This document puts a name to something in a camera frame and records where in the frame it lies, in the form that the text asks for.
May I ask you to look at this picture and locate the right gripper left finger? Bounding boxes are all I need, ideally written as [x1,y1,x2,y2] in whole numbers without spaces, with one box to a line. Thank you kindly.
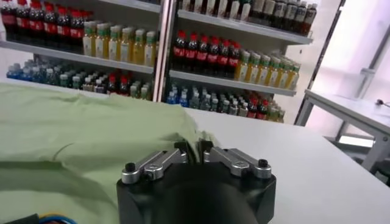
[121,141,196,185]

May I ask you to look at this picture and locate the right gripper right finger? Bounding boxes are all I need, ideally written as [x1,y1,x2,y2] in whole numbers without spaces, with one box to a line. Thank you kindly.
[197,138,273,180]

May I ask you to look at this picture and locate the light green t-shirt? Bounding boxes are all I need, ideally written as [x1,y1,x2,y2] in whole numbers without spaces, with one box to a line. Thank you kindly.
[0,82,220,224]

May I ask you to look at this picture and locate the metal drinks shelving unit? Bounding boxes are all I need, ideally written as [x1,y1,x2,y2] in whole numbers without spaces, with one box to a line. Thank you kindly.
[0,0,164,102]
[154,0,314,124]

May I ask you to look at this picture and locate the yellow tea bottle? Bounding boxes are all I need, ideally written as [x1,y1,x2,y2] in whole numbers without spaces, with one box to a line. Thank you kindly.
[270,57,281,88]
[250,54,261,83]
[144,30,158,67]
[133,29,146,65]
[121,27,134,64]
[95,23,109,60]
[82,21,96,58]
[108,26,122,61]
[280,60,290,89]
[260,55,271,85]
[289,63,300,91]
[240,51,251,82]

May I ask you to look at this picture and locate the white metal side table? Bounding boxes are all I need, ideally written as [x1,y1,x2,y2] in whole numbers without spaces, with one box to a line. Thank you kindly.
[294,89,390,183]

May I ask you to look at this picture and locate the blue yellow wire bundle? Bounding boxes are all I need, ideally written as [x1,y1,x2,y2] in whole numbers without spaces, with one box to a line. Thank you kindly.
[38,212,79,224]

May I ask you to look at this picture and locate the dark slanted frame pole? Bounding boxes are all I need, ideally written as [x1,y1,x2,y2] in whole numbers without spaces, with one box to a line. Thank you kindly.
[293,0,347,124]

